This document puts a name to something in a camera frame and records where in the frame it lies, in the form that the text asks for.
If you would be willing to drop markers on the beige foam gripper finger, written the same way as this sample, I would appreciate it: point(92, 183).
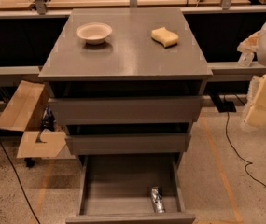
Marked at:
point(254, 114)

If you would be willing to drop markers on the silver blue redbull can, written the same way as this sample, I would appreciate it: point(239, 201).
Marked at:
point(156, 199)

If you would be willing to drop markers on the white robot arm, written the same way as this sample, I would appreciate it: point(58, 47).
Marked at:
point(256, 43)

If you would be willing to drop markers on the grey middle drawer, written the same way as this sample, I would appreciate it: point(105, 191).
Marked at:
point(128, 143)

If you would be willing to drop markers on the grey top drawer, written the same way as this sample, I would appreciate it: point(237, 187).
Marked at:
point(126, 110)

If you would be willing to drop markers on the grey drawer cabinet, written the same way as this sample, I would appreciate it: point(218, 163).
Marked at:
point(130, 63)

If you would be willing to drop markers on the grey open bottom drawer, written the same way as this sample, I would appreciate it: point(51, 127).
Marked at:
point(115, 189)

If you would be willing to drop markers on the clear sanitizer pump bottle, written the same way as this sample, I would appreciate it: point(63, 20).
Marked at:
point(246, 59)

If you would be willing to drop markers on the yellow sponge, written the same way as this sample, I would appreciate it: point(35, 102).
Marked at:
point(165, 37)

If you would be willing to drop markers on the white paper bowl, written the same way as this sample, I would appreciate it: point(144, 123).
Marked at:
point(94, 33)

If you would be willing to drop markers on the open cardboard box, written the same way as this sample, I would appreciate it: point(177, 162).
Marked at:
point(24, 113)

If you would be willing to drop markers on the grey metal shelf rail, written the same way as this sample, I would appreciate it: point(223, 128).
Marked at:
point(232, 71)

